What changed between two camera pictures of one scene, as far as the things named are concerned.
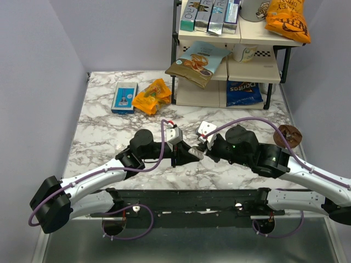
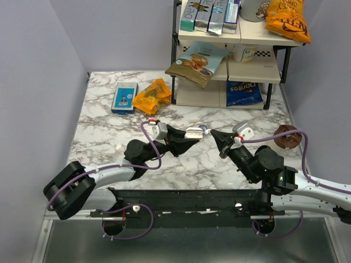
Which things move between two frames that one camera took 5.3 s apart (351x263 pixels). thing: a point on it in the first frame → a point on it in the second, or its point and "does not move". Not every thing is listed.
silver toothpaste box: [203, 15] does not move
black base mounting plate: [188, 209] does not move
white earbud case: [198, 154] → [193, 132]
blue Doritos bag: [242, 93] does not move
